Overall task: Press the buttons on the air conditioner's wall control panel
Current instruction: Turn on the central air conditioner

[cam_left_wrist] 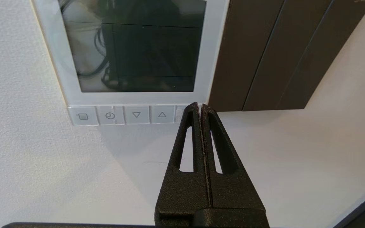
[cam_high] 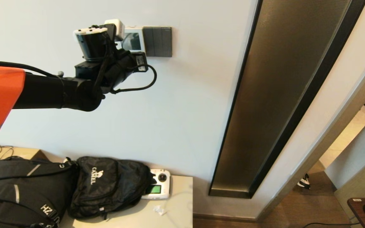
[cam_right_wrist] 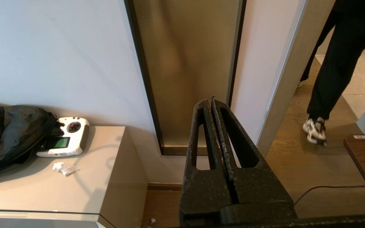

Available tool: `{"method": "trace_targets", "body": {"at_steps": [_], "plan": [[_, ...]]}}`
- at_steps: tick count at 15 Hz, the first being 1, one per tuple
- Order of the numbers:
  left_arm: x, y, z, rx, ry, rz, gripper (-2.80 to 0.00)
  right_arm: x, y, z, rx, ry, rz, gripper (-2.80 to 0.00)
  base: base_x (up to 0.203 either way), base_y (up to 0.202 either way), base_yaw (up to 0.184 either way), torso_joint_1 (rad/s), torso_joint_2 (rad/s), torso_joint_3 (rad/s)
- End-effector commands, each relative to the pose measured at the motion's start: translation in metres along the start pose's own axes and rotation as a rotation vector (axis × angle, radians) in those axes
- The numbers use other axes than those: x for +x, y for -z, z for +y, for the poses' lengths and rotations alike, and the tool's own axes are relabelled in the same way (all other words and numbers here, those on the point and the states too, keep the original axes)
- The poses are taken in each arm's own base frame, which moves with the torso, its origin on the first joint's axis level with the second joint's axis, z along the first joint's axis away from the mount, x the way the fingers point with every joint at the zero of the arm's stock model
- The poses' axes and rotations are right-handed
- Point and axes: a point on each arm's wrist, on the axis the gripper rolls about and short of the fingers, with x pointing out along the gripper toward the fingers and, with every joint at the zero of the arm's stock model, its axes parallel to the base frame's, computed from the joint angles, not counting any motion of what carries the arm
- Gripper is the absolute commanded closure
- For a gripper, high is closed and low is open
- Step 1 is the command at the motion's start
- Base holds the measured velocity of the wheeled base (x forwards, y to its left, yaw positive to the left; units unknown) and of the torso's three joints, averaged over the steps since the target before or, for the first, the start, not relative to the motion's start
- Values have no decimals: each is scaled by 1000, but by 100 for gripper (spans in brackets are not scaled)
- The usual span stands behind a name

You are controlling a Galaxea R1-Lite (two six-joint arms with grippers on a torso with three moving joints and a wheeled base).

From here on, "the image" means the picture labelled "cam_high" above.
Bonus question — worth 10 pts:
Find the white wall thermostat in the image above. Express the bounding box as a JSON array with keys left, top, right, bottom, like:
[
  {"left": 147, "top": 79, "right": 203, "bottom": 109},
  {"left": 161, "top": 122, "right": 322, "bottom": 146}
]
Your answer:
[{"left": 121, "top": 26, "right": 146, "bottom": 54}]

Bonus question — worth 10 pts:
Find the black Camel backpack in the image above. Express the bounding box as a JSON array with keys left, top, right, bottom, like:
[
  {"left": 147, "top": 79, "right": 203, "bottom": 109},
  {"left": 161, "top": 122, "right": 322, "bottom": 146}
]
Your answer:
[{"left": 68, "top": 156, "right": 156, "bottom": 221}]

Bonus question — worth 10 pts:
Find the white remote controller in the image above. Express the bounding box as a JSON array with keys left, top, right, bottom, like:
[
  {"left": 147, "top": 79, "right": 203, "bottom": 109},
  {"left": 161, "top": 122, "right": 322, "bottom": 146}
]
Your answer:
[{"left": 141, "top": 169, "right": 171, "bottom": 200}]

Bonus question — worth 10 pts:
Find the light wooden desk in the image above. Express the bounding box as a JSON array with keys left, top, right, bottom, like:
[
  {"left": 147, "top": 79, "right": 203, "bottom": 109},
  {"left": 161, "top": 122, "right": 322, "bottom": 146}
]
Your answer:
[{"left": 0, "top": 145, "right": 48, "bottom": 162}]

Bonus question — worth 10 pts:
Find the beige cabinet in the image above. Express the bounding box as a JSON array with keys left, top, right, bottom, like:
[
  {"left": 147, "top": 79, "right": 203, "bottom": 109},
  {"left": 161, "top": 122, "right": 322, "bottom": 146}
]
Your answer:
[{"left": 59, "top": 152, "right": 194, "bottom": 228}]

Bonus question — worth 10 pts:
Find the crumpled clear plastic wrapper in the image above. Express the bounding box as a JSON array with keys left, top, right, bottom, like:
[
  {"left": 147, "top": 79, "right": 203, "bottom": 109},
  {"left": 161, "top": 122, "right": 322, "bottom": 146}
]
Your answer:
[{"left": 153, "top": 205, "right": 170, "bottom": 216}]

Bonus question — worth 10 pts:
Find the black backpack with grey stripes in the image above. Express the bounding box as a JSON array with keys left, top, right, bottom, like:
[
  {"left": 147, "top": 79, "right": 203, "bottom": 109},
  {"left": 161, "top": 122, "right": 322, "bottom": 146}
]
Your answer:
[{"left": 0, "top": 156, "right": 79, "bottom": 228}]

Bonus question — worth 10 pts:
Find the black and white shoe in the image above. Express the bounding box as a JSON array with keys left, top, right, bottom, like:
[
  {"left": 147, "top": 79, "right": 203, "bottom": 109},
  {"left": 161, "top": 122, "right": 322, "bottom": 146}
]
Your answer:
[{"left": 298, "top": 174, "right": 311, "bottom": 190}]

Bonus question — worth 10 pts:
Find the black looped gripper cable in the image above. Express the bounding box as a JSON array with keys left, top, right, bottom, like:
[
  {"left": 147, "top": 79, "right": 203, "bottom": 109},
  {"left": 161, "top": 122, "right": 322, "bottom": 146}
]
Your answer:
[{"left": 110, "top": 64, "right": 157, "bottom": 94}]

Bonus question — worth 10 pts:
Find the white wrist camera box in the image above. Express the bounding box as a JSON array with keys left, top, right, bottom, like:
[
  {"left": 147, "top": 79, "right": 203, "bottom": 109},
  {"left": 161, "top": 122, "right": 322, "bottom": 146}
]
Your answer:
[{"left": 104, "top": 19, "right": 125, "bottom": 42}]

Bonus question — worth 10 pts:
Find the grey wall light switch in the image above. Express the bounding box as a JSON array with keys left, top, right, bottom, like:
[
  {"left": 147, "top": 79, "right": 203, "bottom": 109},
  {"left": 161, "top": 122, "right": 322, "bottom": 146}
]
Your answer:
[{"left": 143, "top": 27, "right": 173, "bottom": 58}]

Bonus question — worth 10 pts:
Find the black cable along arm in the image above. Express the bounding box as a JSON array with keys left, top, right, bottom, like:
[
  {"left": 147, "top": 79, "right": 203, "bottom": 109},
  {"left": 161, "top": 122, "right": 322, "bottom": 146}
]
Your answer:
[{"left": 0, "top": 60, "right": 64, "bottom": 78}]

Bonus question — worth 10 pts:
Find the grey door frame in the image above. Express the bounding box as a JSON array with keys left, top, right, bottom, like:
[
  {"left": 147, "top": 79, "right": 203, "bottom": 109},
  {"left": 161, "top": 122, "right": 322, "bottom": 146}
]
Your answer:
[{"left": 257, "top": 41, "right": 365, "bottom": 223}]

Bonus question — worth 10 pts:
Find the black floor cable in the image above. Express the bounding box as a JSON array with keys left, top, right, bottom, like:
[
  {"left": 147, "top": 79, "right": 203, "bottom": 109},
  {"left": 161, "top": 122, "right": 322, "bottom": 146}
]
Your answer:
[{"left": 303, "top": 222, "right": 362, "bottom": 228}]

